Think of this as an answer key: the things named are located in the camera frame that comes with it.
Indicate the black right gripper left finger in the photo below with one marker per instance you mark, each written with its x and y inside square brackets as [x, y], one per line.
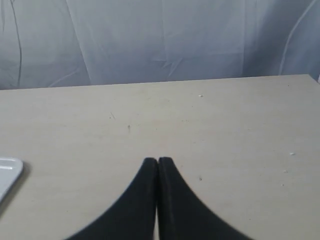
[132, 216]

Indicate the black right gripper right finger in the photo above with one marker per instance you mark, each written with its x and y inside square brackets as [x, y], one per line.
[182, 215]

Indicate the white rectangular plastic tray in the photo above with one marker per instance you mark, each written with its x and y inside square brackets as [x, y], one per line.
[10, 170]

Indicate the grey-white backdrop curtain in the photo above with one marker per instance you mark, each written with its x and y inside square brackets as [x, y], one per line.
[60, 43]

